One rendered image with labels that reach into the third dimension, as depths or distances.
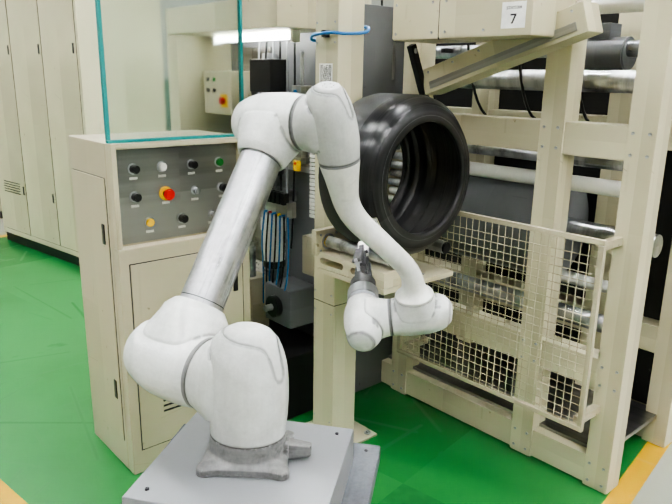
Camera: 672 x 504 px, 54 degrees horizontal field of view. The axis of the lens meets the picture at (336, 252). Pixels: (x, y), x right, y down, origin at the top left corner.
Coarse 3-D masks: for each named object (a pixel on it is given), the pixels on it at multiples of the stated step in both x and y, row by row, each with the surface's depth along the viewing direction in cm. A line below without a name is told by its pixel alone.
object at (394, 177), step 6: (396, 150) 281; (396, 156) 276; (396, 162) 276; (402, 162) 274; (390, 168) 281; (396, 168) 284; (390, 174) 281; (396, 174) 278; (390, 180) 280; (396, 180) 277; (390, 186) 283; (396, 186) 286; (390, 192) 283; (390, 198) 281
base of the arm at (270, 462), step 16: (288, 432) 141; (208, 448) 132; (224, 448) 127; (256, 448) 126; (272, 448) 128; (288, 448) 132; (304, 448) 133; (208, 464) 127; (224, 464) 127; (240, 464) 126; (256, 464) 127; (272, 464) 128
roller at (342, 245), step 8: (328, 240) 243; (336, 240) 241; (344, 240) 239; (336, 248) 241; (344, 248) 237; (352, 248) 234; (368, 248) 229; (368, 256) 228; (376, 256) 225; (384, 264) 223
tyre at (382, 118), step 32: (384, 96) 222; (416, 96) 218; (384, 128) 208; (416, 128) 250; (448, 128) 225; (384, 160) 208; (416, 160) 257; (448, 160) 248; (320, 192) 225; (384, 192) 211; (416, 192) 258; (448, 192) 248; (384, 224) 215; (416, 224) 251; (448, 224) 237
